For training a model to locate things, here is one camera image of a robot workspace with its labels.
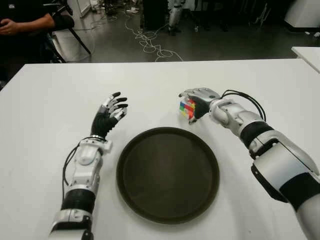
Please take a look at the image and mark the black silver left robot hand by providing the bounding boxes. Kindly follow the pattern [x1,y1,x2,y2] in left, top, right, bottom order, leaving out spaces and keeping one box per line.
[90,91,129,138]

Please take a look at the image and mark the multicolour Rubik's cube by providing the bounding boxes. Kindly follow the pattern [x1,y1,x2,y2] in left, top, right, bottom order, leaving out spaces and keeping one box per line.
[178,99,196,121]

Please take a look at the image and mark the grey folded metal stand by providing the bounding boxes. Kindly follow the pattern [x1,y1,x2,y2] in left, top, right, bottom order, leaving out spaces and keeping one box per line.
[254,1,273,27]

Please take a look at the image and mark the white side table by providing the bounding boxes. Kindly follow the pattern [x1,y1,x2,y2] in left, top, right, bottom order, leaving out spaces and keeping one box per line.
[291,46,320,75]

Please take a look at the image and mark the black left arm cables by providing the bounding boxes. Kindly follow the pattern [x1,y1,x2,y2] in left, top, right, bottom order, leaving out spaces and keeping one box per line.
[62,142,84,195]

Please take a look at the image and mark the white machine housing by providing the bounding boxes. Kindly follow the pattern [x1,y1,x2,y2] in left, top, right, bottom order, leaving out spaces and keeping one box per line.
[283,0,320,33]

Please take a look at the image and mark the seated person in black shirt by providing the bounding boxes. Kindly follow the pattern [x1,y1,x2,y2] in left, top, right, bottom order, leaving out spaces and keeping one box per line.
[0,0,56,85]

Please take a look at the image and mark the black cabinet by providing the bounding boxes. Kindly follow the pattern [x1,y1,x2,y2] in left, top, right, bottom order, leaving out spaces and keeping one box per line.
[142,0,170,30]

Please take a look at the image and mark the white board panel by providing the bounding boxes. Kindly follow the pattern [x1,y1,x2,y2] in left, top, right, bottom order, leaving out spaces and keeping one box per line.
[74,0,92,18]

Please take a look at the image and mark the black wheeled stand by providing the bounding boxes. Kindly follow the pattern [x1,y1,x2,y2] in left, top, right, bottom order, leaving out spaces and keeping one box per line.
[187,0,230,33]

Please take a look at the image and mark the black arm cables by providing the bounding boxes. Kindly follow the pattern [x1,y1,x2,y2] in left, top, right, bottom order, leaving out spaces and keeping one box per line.
[221,89,267,123]
[62,142,84,195]

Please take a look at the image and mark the dark brown round plate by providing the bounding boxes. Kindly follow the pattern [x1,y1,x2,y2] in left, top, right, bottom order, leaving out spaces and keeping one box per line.
[116,126,221,225]

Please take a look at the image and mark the black chair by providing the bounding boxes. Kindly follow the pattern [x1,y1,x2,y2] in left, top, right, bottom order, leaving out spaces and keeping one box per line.
[42,0,92,64]

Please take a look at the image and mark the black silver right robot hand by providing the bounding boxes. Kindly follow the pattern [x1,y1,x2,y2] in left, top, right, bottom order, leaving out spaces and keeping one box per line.
[178,87,222,125]

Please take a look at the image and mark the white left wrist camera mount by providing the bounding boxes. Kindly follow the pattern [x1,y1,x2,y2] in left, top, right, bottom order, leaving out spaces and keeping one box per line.
[101,139,113,152]

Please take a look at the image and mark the tangled white floor cable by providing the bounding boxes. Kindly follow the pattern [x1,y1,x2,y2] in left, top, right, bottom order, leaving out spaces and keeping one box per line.
[124,14,185,63]

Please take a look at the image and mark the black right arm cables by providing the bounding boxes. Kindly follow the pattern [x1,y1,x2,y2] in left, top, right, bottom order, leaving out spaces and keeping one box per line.
[221,89,267,123]

